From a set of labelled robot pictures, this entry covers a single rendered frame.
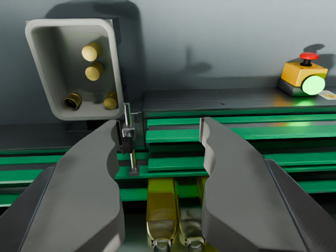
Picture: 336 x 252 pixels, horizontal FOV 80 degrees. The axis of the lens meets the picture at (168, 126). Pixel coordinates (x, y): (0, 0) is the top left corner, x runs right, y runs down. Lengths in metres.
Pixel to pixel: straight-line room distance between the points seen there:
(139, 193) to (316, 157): 0.41
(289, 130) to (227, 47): 0.25
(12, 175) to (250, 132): 0.52
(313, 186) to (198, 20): 0.50
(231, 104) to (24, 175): 0.49
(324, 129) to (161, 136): 0.34
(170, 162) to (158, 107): 0.13
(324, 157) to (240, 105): 0.22
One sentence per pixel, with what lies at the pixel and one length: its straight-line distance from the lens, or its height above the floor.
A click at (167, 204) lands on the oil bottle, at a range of 0.42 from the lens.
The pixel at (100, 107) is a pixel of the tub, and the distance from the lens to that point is 0.56.
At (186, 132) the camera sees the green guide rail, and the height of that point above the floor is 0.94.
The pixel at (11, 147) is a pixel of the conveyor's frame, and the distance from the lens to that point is 0.63.
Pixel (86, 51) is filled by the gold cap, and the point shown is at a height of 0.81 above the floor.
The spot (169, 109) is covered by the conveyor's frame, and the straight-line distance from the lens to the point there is 0.46.
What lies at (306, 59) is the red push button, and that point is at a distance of 0.61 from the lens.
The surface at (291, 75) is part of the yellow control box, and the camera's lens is 0.61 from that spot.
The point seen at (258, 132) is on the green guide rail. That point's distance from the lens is 0.45.
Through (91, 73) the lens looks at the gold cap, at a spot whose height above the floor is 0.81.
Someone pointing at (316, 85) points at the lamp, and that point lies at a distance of 0.59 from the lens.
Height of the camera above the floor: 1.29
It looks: 59 degrees down
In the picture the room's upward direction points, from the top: 175 degrees clockwise
